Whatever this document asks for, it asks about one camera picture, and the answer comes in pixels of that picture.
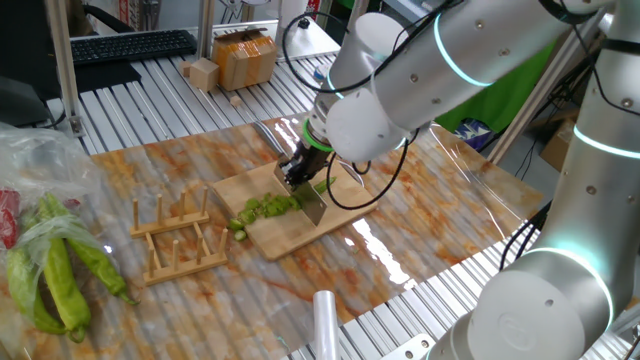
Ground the blue white patterned bag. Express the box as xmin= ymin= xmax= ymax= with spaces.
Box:
xmin=453 ymin=118 xmax=494 ymax=151

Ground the white plastic film roll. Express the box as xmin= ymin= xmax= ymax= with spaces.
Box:
xmin=312 ymin=289 xmax=341 ymax=360

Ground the black flat pad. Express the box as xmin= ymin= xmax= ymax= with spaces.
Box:
xmin=72 ymin=59 xmax=144 ymax=95

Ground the dark grey rounded object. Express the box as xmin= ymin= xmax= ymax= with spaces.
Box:
xmin=0 ymin=75 xmax=54 ymax=129

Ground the black computer monitor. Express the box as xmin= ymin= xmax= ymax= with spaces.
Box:
xmin=0 ymin=0 xmax=66 ymax=101

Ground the white plastic container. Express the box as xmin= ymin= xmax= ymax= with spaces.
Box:
xmin=277 ymin=0 xmax=309 ymax=30

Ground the long black gripper cable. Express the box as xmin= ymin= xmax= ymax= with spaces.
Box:
xmin=325 ymin=127 xmax=421 ymax=211

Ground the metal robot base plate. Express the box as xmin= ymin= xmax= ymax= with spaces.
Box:
xmin=379 ymin=333 xmax=436 ymax=360

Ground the wooden cutting board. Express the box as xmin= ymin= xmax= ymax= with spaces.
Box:
xmin=212 ymin=152 xmax=379 ymax=262

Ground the black computer keyboard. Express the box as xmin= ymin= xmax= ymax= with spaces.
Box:
xmin=69 ymin=28 xmax=199 ymax=66

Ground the cut green chili pepper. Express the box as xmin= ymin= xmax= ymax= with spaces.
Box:
xmin=313 ymin=176 xmax=338 ymax=196

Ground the clear plastic bag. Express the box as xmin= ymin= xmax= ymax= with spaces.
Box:
xmin=0 ymin=121 xmax=139 ymax=359

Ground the wooden peg rack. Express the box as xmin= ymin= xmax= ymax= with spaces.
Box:
xmin=129 ymin=187 xmax=230 ymax=287

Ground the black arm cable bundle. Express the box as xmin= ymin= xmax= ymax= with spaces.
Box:
xmin=499 ymin=202 xmax=551 ymax=271

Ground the steel cleaver knife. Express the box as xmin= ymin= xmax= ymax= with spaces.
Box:
xmin=253 ymin=120 xmax=329 ymax=228

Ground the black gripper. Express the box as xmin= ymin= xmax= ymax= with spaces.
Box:
xmin=281 ymin=143 xmax=335 ymax=196

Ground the whole green chili pepper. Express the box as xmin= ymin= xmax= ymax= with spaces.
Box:
xmin=5 ymin=247 xmax=69 ymax=336
xmin=37 ymin=194 xmax=93 ymax=345
xmin=66 ymin=237 xmax=140 ymax=306

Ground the marble pattern plastic mat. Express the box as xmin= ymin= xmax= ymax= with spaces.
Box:
xmin=0 ymin=92 xmax=545 ymax=360

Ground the taped cardboard box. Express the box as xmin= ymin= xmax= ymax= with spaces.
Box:
xmin=210 ymin=27 xmax=279 ymax=93

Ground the open cardboard box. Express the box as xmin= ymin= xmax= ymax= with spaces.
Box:
xmin=538 ymin=117 xmax=576 ymax=171

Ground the black tripod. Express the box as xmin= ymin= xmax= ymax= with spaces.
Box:
xmin=547 ymin=69 xmax=584 ymax=131

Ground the large wooden cube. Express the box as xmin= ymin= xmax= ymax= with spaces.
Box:
xmin=188 ymin=57 xmax=221 ymax=93

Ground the green cloth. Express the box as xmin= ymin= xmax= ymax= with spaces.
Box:
xmin=434 ymin=39 xmax=559 ymax=135

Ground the white flat panel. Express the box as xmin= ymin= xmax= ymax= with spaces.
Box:
xmin=276 ymin=19 xmax=342 ymax=62

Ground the black camera cable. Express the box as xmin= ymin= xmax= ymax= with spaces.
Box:
xmin=281 ymin=0 xmax=451 ymax=95

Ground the aluminium frame post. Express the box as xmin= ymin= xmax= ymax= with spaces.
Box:
xmin=196 ymin=0 xmax=216 ymax=61
xmin=44 ymin=0 xmax=86 ymax=139
xmin=487 ymin=29 xmax=601 ymax=166

